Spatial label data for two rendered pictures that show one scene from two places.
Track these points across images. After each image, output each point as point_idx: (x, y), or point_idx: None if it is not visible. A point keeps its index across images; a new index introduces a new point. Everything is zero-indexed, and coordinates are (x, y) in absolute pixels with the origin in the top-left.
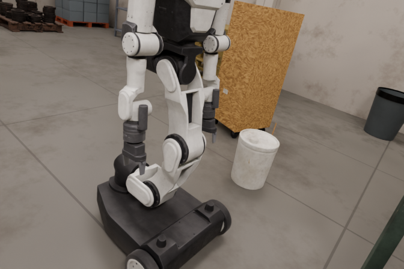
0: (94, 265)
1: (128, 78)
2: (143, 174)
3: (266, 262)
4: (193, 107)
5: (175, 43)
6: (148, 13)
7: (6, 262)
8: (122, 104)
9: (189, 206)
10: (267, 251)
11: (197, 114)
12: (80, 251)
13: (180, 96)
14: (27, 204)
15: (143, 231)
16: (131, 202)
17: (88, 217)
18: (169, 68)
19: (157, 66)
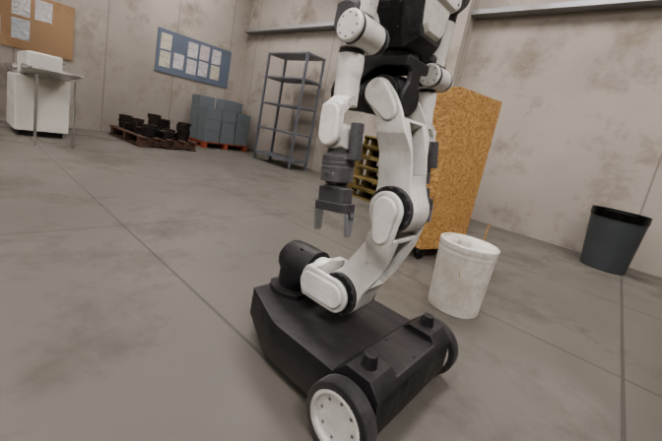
0: (250, 408)
1: (338, 83)
2: (325, 267)
3: (524, 420)
4: (413, 152)
5: (395, 53)
6: None
7: (111, 393)
8: (327, 120)
9: (391, 323)
10: (519, 404)
11: (420, 161)
12: (229, 385)
13: (403, 123)
14: (148, 315)
15: (333, 349)
16: (305, 311)
17: (236, 337)
18: (387, 85)
19: (366, 88)
